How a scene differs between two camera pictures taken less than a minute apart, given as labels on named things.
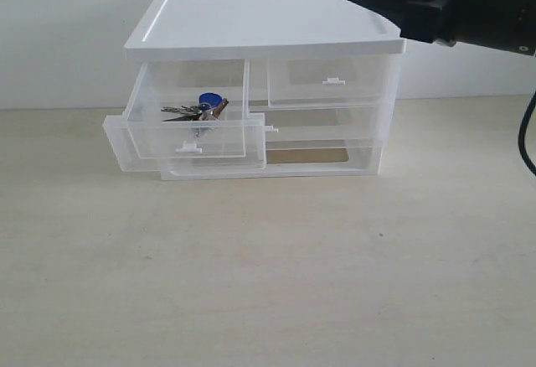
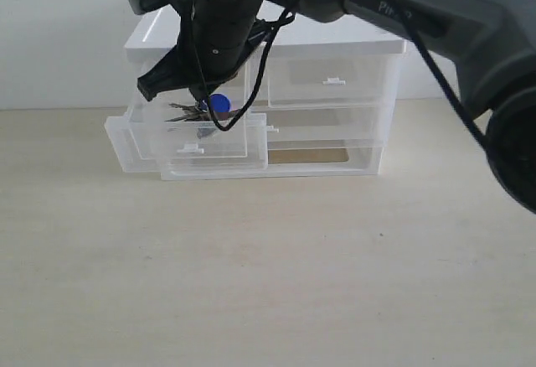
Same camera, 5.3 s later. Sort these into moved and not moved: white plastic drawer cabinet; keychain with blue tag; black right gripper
Moved: keychain with blue tag; black right gripper
Not moved: white plastic drawer cabinet
